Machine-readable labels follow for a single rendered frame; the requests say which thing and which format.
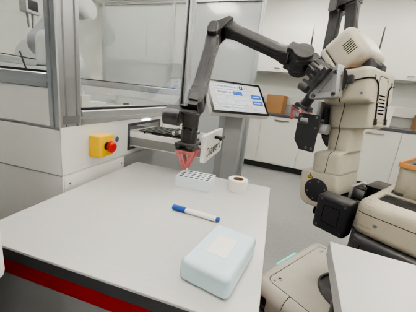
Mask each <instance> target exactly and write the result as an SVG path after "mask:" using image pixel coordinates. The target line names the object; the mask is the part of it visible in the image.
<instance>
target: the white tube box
mask: <svg viewBox="0 0 416 312"><path fill-rule="evenodd" d="M214 184H215V175H211V174H208V173H201V172H198V171H191V170H188V171H185V170H183V171H181V172H180V173H178V174H177V175H176V178H175V186H179V187H182V188H188V189H194V190H198V191H204V192H207V193H209V192H210V191H211V189H212V188H213V186H214Z"/></svg>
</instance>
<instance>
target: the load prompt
mask: <svg viewBox="0 0 416 312"><path fill-rule="evenodd" d="M214 86H215V88H221V89H230V90H240V91H245V92H247V89H246V87H245V86H240V85H231V84H222V83H217V82H214Z"/></svg>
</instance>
